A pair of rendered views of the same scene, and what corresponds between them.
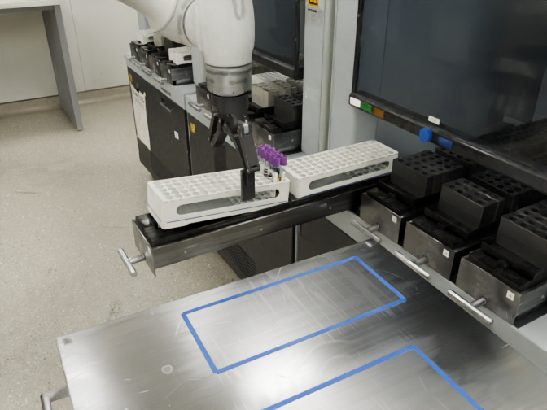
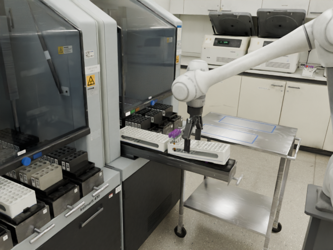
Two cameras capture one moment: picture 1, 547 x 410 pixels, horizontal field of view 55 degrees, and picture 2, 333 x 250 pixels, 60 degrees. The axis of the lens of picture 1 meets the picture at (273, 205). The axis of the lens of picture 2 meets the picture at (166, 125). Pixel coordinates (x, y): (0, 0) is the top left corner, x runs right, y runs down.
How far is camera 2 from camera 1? 2.15 m
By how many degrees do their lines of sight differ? 106
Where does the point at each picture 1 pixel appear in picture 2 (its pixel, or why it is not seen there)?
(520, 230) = (168, 108)
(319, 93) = (100, 129)
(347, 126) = (118, 131)
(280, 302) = (228, 134)
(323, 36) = (99, 98)
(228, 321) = (244, 138)
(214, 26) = not seen: hidden behind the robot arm
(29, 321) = not seen: outside the picture
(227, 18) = not seen: hidden behind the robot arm
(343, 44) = (111, 94)
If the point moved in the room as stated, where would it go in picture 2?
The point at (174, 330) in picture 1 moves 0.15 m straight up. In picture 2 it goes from (257, 142) to (261, 117)
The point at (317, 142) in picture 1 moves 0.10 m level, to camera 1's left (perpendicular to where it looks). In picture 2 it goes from (102, 156) to (110, 165)
